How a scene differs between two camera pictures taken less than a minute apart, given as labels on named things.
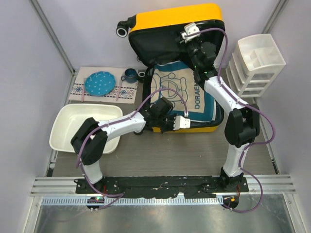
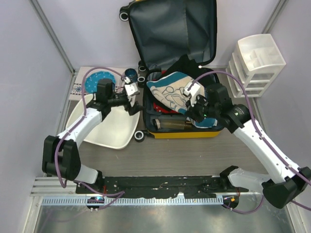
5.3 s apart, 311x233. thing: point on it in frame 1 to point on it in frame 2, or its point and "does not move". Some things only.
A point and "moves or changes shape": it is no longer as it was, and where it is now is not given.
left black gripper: x=172 y=118 to x=131 y=110
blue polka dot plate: x=99 y=83 does not move
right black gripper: x=181 y=41 to x=191 y=111
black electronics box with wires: x=163 y=187 does not move
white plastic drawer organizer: x=256 y=61 does not move
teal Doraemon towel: x=175 y=81 moves or changes shape
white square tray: x=67 y=118 moves or changes shape
